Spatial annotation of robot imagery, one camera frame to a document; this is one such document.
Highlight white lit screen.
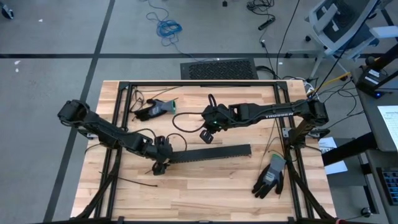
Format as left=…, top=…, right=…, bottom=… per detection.
left=377, top=105, right=398, bottom=150

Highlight black aluminium table frame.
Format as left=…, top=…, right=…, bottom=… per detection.
left=73, top=79, right=338, bottom=224

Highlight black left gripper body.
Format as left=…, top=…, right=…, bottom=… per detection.
left=149, top=143, right=174, bottom=164

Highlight black power strip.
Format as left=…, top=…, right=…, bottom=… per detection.
left=257, top=17, right=276, bottom=31

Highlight gray office chair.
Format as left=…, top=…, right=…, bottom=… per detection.
left=306, top=0, right=398, bottom=78

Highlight black raceway cover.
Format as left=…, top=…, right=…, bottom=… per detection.
left=170, top=144, right=251, bottom=162

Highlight blue floor cable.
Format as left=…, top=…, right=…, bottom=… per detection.
left=138, top=0, right=193, bottom=60

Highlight black floor cable bundle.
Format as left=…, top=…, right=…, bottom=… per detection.
left=247, top=0, right=276, bottom=16

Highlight black right camera cable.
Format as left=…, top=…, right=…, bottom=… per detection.
left=172, top=93, right=218, bottom=134

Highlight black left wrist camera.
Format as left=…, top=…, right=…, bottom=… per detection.
left=154, top=135, right=169, bottom=147

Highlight black keyboard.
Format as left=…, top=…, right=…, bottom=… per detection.
left=376, top=167, right=398, bottom=206

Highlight gray side desk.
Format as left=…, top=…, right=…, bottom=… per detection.
left=351, top=67, right=398, bottom=153

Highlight clear safety glasses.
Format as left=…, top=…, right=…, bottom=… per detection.
left=128, top=88, right=146, bottom=113

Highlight black desk beam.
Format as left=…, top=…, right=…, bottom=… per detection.
left=322, top=132, right=379, bottom=167

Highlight black perforated floor box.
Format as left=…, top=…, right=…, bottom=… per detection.
left=180, top=58, right=259, bottom=81

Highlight thin black drop cable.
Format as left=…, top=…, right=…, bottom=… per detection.
left=275, top=0, right=302, bottom=78
left=310, top=0, right=381, bottom=98

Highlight black camera cable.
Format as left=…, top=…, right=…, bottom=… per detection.
left=124, top=127, right=188, bottom=153
left=172, top=93, right=218, bottom=134

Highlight black slotted cable raceway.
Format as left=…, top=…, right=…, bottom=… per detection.
left=167, top=143, right=252, bottom=165

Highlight black floor object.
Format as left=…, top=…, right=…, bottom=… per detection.
left=0, top=2, right=15, bottom=20

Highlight black left camera cable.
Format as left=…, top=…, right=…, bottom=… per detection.
left=124, top=127, right=188, bottom=153

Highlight yellow floor cable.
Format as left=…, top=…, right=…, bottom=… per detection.
left=312, top=72, right=352, bottom=94

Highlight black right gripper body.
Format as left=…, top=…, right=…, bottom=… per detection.
left=201, top=104, right=233, bottom=131

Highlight white power strip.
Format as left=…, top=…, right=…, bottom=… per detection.
left=304, top=81, right=320, bottom=100

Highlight black labelled device box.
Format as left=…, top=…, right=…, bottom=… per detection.
left=356, top=66, right=389, bottom=98

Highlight white paper sheet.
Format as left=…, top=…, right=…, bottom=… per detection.
left=318, top=136, right=348, bottom=175

